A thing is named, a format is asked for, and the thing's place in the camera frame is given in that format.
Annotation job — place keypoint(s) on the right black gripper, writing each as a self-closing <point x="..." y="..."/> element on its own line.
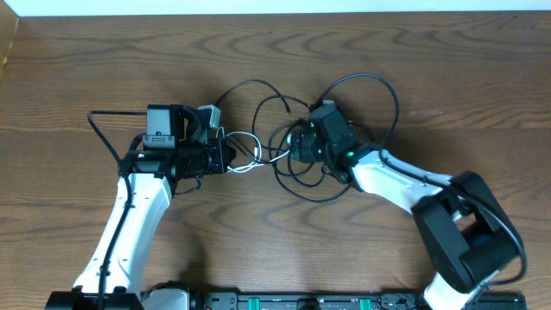
<point x="297" y="146"/>

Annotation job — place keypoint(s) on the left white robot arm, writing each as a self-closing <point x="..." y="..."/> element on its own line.
<point x="176" y="145"/>

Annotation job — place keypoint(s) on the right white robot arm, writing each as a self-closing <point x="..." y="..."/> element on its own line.
<point x="467" y="234"/>

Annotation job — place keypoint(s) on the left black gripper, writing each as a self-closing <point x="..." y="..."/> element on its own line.
<point x="220" y="156"/>

